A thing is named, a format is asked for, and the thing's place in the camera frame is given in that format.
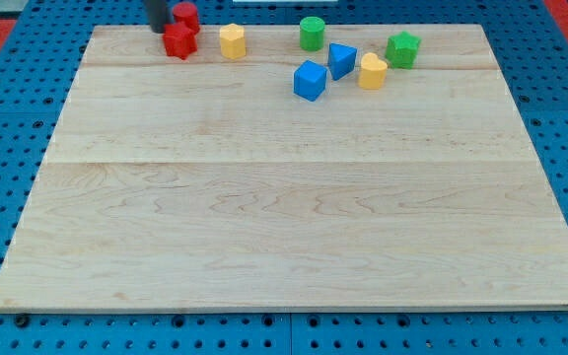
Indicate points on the green cylinder block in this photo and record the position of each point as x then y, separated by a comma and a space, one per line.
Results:
311, 33

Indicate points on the yellow hexagon block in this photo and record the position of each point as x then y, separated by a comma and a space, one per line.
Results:
233, 41

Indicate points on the light wooden board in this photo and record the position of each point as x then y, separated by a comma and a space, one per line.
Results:
206, 185

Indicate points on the blue cube block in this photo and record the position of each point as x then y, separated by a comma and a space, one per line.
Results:
309, 80

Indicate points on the blue triangle block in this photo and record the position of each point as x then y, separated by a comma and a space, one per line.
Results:
341, 60

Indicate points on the yellow heart block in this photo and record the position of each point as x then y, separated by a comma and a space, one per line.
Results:
373, 72

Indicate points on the red star block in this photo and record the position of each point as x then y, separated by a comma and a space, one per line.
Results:
179, 40

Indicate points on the green star block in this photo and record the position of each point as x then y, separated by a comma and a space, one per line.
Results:
402, 50

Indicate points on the red cylinder block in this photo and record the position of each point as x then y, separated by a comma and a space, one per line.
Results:
186, 12

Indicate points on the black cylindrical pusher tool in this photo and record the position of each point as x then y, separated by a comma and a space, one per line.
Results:
157, 14

